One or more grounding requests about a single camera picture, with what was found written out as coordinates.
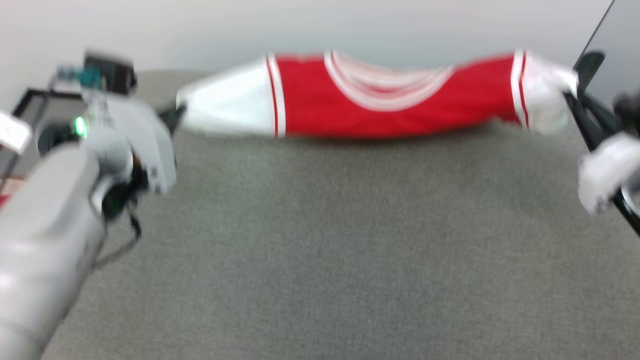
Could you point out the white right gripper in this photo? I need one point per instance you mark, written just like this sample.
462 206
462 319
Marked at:
610 170

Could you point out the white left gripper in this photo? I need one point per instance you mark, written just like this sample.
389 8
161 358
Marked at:
140 135

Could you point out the red and white jersey garment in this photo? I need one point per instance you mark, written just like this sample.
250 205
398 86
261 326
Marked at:
380 112

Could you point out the white and grey left arm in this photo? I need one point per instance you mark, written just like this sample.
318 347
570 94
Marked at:
45 230

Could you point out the grey partition post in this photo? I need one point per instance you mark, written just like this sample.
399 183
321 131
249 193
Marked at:
590 70

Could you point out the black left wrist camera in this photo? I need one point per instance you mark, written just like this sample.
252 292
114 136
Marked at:
112 72

